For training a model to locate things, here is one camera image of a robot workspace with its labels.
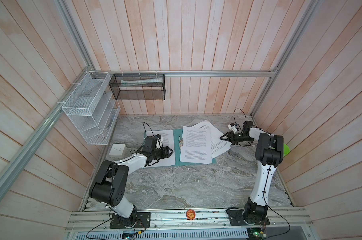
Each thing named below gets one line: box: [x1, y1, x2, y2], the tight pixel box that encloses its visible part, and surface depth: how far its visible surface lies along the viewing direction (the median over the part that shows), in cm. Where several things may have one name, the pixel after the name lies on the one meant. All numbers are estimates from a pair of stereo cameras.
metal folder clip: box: [178, 135, 184, 150], surface depth 103 cm
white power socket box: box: [109, 143, 127, 158], surface depth 98 cm
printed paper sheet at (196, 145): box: [180, 126, 212, 164], surface depth 105 cm
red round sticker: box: [186, 209, 196, 220], surface depth 77 cm
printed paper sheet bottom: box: [191, 119, 232, 159], surface depth 106 cm
